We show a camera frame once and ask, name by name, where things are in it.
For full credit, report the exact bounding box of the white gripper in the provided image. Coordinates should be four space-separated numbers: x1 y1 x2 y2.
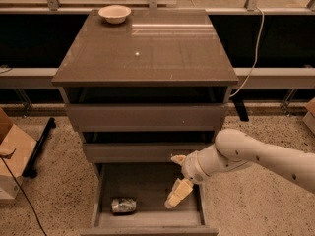
164 150 209 208

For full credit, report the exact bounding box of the green silver 7up can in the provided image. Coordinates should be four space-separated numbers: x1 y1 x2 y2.
111 198 137 214

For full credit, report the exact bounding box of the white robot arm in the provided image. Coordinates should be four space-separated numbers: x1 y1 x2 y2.
165 129 315 208

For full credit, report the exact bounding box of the grey bottom drawer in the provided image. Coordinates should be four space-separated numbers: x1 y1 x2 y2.
81 163 218 236

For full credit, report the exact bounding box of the grey drawer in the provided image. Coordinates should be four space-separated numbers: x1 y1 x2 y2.
64 87 229 133
81 163 218 236
83 131 215 163

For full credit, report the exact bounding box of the grey middle drawer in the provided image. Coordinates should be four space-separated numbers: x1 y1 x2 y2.
83 131 215 163

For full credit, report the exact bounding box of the grey drawer cabinet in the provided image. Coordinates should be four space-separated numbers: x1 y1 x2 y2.
51 8 239 236

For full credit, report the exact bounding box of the grey top drawer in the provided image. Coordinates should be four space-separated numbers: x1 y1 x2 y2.
64 87 229 133

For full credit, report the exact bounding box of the cardboard box right edge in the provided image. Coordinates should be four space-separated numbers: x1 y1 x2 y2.
303 97 315 135

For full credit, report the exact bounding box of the black stand foot left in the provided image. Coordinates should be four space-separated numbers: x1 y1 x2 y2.
23 118 56 178

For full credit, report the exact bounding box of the white paper bowl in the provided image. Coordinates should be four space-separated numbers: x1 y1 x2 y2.
98 5 132 25

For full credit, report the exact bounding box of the black bracket foot right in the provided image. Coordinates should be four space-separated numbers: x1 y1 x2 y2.
232 98 249 122

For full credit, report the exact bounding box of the black floor cable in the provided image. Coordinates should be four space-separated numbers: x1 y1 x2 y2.
0 154 48 236

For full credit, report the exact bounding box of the white hanging cable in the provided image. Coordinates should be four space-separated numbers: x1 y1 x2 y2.
229 7 266 99

